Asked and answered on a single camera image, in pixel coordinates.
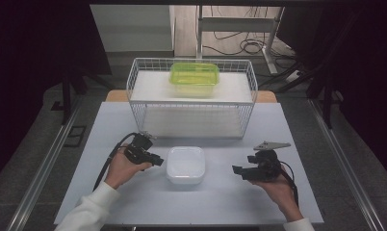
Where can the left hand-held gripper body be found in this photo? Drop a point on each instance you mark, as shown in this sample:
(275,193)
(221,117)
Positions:
(138,149)

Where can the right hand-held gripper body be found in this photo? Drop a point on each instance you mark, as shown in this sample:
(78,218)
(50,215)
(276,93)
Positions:
(268,166)

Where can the white plastic container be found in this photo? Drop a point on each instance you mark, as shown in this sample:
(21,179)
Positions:
(185,165)

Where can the green lidded plastic container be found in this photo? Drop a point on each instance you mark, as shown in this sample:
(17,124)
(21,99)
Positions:
(194,77)

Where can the person's left hand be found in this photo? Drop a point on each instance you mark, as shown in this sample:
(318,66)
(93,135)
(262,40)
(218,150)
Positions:
(121,171)

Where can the person's right hand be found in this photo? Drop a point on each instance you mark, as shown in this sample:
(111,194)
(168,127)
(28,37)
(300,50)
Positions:
(281,192)

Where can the white table cover sheet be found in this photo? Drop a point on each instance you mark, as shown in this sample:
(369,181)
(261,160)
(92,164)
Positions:
(220,202)

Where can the wooden table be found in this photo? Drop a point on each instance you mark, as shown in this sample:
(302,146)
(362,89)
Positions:
(116,96)

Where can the black metal stand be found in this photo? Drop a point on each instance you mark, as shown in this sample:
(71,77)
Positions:
(66,96)
(326,102)

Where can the white power strip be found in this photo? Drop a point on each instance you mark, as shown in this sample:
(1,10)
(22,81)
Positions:
(292,76)

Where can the white cabinet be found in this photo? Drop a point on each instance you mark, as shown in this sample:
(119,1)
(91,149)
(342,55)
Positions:
(134,29)

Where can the dark curtain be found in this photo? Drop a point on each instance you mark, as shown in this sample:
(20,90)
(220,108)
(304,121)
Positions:
(368,64)
(28,48)

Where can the black floor bracket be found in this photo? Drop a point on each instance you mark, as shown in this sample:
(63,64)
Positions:
(75,136)

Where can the aluminium rail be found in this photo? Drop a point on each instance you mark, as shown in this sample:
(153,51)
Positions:
(44,166)
(342,160)

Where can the white metal desk frame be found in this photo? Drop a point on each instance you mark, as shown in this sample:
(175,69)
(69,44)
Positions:
(233,25)

